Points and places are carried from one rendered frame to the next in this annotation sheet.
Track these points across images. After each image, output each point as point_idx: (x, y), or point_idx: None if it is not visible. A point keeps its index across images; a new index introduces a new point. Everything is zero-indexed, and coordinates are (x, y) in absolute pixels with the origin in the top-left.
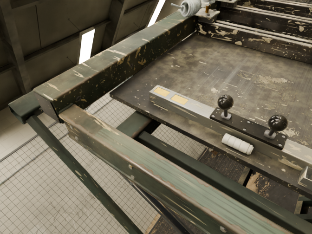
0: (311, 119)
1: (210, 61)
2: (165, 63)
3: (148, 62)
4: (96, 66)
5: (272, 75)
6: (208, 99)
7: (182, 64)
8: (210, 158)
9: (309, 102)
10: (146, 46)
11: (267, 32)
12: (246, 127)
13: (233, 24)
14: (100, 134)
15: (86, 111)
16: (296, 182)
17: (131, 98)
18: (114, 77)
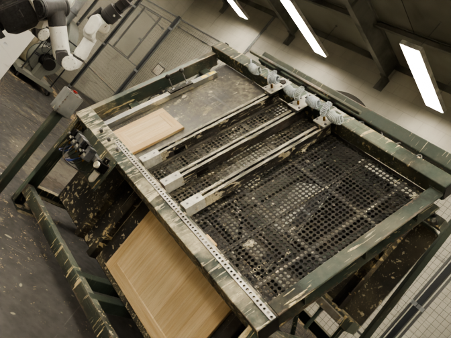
0: (177, 110)
1: (235, 96)
2: (241, 80)
3: (243, 74)
4: (228, 51)
5: (209, 112)
6: (205, 88)
7: (237, 86)
8: (337, 326)
9: (185, 115)
10: (242, 66)
11: (239, 110)
12: (179, 86)
13: (257, 100)
14: (196, 59)
15: (209, 55)
16: None
17: (219, 70)
18: (228, 61)
